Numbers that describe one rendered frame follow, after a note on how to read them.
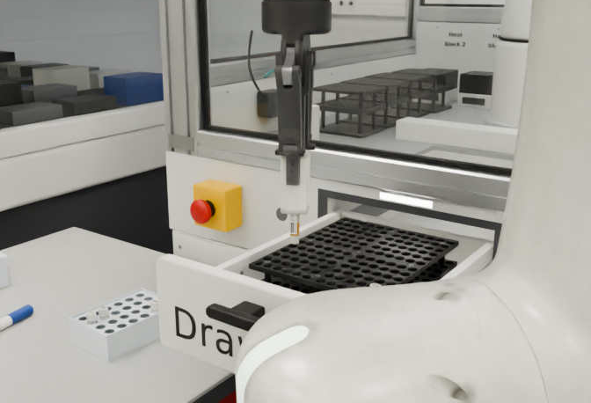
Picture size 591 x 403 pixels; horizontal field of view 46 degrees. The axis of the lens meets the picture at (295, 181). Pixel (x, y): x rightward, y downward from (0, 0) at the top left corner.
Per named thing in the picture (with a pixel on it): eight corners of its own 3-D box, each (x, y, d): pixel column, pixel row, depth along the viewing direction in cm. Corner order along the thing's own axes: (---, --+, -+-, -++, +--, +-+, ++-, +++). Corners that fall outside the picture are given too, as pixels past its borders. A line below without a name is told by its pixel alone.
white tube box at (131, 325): (108, 362, 89) (106, 336, 88) (70, 342, 94) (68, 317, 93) (181, 327, 98) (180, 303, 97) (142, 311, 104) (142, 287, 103)
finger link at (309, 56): (313, 53, 75) (311, 52, 74) (311, 156, 77) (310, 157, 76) (278, 52, 76) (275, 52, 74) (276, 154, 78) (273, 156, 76)
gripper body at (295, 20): (269, -4, 79) (269, 78, 81) (253, -4, 71) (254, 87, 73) (335, -4, 78) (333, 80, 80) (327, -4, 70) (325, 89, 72)
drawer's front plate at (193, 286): (376, 431, 66) (381, 325, 63) (159, 344, 82) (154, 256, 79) (385, 422, 67) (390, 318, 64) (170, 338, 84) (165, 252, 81)
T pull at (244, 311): (262, 338, 67) (262, 325, 67) (204, 317, 71) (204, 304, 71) (284, 323, 70) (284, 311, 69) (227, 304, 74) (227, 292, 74)
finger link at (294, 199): (308, 152, 78) (307, 154, 77) (307, 213, 80) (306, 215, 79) (281, 151, 78) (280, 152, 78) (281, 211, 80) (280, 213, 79)
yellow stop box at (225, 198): (223, 234, 112) (222, 192, 111) (190, 226, 116) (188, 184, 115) (244, 226, 116) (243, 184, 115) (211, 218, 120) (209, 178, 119)
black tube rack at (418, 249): (375, 354, 76) (376, 299, 75) (249, 312, 86) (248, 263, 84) (456, 286, 94) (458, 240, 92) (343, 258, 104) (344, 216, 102)
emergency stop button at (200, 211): (206, 227, 111) (205, 203, 110) (187, 223, 113) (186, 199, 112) (218, 222, 113) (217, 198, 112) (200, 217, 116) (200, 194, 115)
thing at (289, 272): (376, 304, 75) (376, 300, 75) (248, 268, 85) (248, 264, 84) (384, 299, 76) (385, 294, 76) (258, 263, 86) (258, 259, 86)
